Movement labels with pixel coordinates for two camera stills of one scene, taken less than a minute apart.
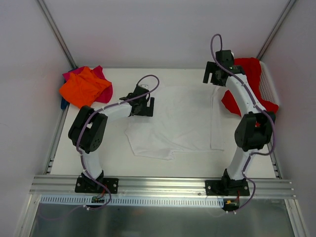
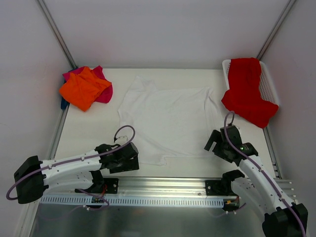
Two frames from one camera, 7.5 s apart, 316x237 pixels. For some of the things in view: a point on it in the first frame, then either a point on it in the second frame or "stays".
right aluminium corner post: (283, 17) stays
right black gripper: (210, 73) → (220, 147)
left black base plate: (89, 185) stays
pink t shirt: (106, 95) stays
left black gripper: (148, 107) → (127, 159)
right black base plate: (227, 187) stays
